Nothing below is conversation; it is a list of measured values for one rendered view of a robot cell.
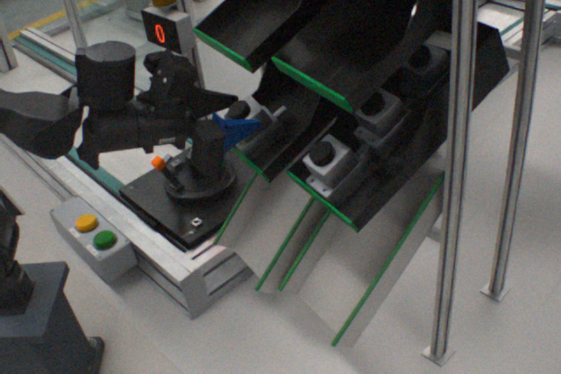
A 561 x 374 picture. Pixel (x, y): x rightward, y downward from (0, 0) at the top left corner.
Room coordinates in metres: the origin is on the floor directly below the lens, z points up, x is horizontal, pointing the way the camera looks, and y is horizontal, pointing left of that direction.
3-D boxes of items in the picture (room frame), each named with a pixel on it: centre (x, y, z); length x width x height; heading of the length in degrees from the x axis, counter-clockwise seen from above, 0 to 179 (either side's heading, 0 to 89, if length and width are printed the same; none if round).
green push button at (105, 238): (0.82, 0.33, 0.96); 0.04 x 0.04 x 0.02
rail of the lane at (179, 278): (1.06, 0.45, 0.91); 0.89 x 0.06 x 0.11; 39
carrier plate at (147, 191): (0.94, 0.16, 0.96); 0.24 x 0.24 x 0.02; 39
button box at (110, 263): (0.88, 0.38, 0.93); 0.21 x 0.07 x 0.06; 39
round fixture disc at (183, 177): (0.94, 0.16, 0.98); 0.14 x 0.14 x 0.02
